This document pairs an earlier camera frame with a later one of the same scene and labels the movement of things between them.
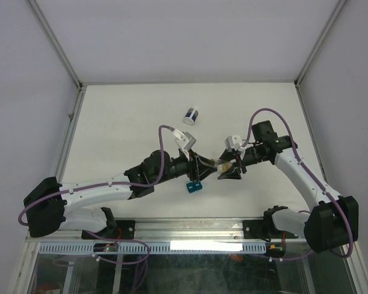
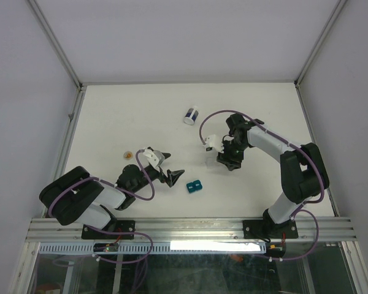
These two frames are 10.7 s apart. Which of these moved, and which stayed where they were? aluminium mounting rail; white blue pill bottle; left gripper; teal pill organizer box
Moved: left gripper
Stayed: white blue pill bottle; aluminium mounting rail; teal pill organizer box
